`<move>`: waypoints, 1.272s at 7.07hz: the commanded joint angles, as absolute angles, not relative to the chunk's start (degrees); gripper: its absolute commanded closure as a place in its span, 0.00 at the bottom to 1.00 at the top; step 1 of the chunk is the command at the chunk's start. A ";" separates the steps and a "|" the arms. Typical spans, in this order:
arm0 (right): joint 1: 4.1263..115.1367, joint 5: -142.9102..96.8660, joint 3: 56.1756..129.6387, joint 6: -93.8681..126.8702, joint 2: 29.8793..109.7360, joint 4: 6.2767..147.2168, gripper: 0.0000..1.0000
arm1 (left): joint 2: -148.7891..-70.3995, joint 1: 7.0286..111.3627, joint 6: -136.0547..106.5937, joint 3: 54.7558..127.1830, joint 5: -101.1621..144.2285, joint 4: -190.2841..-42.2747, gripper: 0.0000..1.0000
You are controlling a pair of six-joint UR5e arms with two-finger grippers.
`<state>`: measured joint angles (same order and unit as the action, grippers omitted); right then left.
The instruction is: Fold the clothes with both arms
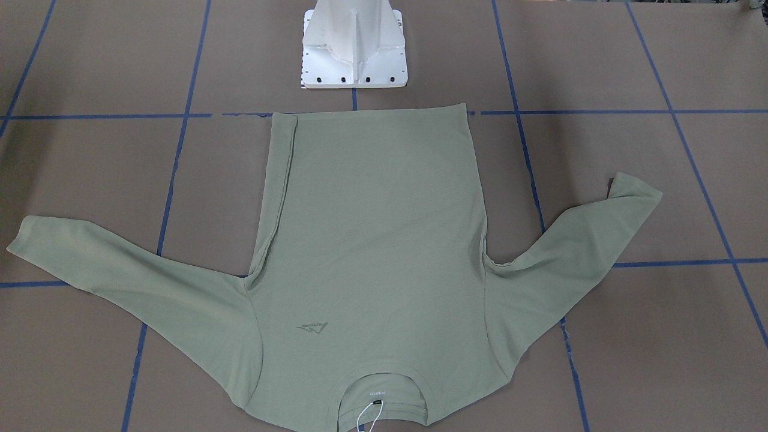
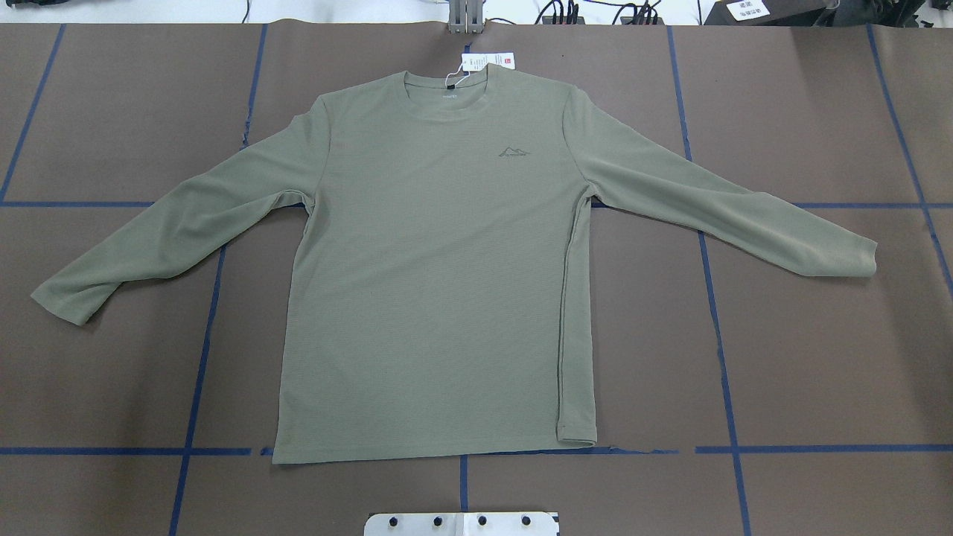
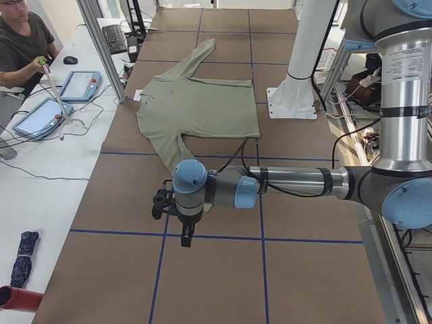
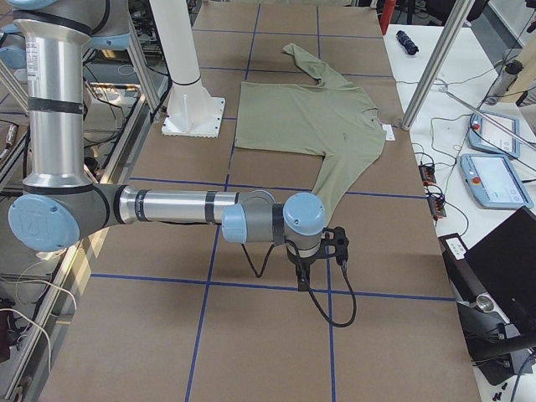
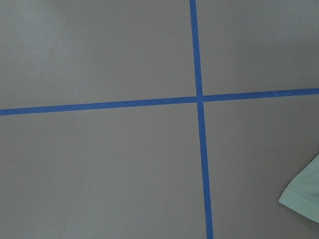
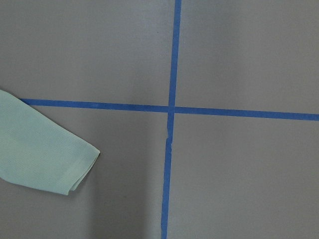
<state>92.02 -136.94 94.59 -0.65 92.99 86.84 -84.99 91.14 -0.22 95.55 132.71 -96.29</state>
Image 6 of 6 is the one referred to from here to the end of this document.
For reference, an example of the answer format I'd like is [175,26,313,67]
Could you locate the olive green long-sleeve shirt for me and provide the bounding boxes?
[0,91,100,195]

